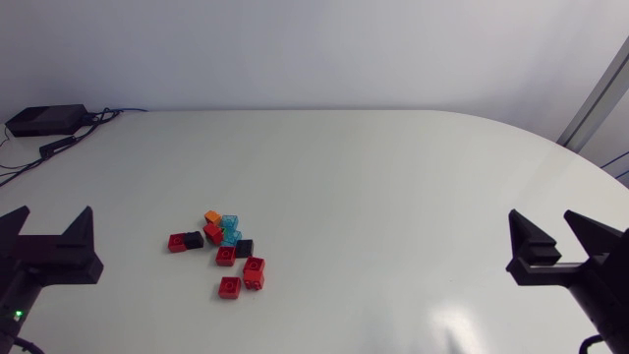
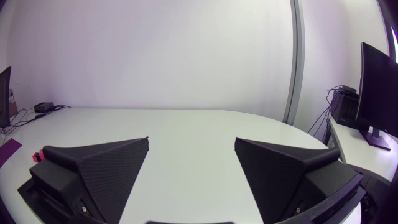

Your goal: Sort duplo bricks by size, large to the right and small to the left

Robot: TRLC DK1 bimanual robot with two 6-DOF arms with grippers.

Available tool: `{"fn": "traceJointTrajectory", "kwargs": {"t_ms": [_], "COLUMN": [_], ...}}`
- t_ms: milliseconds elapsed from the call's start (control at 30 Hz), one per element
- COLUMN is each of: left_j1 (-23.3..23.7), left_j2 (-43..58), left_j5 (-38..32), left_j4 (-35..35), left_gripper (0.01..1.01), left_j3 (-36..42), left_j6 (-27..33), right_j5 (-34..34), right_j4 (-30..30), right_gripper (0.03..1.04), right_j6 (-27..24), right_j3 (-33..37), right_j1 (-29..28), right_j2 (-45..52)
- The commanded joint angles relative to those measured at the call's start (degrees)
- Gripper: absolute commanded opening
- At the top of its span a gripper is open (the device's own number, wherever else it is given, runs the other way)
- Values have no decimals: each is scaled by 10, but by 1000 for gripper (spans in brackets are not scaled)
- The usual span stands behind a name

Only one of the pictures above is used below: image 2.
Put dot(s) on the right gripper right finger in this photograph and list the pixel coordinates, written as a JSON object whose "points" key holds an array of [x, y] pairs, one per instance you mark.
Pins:
{"points": [[280, 180]]}

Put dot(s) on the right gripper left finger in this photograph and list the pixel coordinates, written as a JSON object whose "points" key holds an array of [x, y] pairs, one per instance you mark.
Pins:
{"points": [[105, 177]]}

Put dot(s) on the red toy brick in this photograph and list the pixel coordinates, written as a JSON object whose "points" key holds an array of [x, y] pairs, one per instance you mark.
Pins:
{"points": [[38, 155]]}

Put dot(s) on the white side desk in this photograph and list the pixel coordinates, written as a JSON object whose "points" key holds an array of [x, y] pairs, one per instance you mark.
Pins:
{"points": [[363, 151]]}

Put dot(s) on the black power brick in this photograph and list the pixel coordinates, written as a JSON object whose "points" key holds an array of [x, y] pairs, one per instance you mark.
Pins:
{"points": [[43, 106]]}

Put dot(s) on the black computer box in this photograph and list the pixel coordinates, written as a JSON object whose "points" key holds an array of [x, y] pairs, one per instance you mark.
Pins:
{"points": [[344, 109]]}

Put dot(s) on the dark mat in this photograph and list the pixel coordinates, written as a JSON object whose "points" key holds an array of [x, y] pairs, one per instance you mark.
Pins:
{"points": [[7, 150]]}

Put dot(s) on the dark monitor on stand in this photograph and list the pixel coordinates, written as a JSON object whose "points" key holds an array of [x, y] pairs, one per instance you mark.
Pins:
{"points": [[377, 96]]}

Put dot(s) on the dark screen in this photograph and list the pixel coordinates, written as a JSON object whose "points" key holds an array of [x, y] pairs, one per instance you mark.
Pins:
{"points": [[4, 96]]}

